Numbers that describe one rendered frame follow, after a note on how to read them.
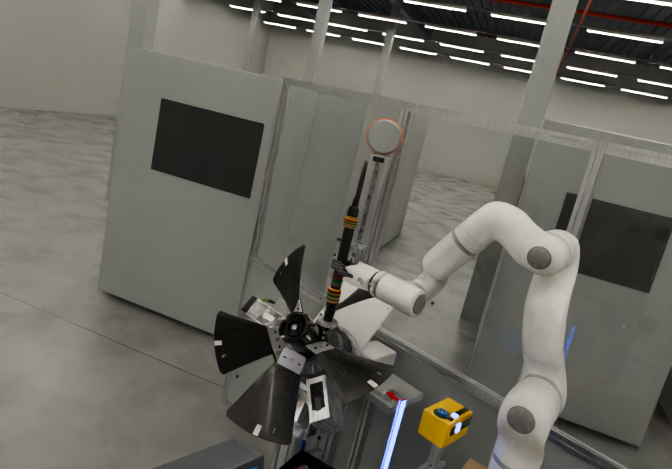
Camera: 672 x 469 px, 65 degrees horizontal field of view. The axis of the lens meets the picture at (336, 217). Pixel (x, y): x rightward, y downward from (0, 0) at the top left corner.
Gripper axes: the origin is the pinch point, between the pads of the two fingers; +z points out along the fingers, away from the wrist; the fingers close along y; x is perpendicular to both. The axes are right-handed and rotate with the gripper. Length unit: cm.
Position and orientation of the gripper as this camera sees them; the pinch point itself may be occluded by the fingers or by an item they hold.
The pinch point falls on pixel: (341, 264)
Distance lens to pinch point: 172.0
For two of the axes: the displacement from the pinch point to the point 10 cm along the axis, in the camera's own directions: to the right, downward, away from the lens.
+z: -7.0, -3.0, 6.5
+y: 6.8, 0.0, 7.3
